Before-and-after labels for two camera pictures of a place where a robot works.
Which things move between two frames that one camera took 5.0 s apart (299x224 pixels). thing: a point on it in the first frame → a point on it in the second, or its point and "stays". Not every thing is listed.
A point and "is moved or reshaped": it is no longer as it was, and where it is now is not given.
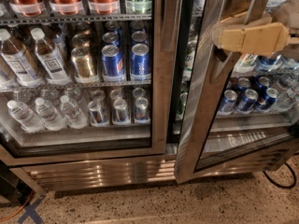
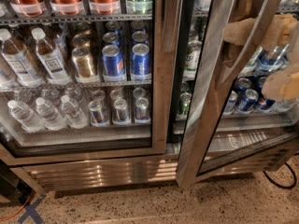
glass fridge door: [241, 113] is moved or reshaped
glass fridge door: [86, 71] stays
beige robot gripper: [253, 38] → [295, 51]
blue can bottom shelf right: [248, 103] stays
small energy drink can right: [141, 111] stays
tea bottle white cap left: [23, 71] stays
